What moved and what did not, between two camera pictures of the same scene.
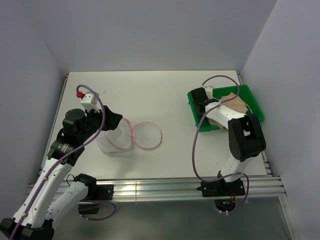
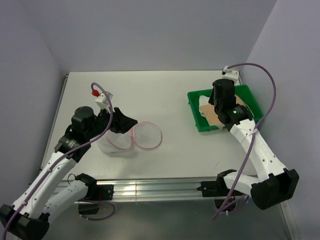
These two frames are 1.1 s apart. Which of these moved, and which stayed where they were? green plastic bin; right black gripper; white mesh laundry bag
Moved: right black gripper
Stayed: white mesh laundry bag; green plastic bin
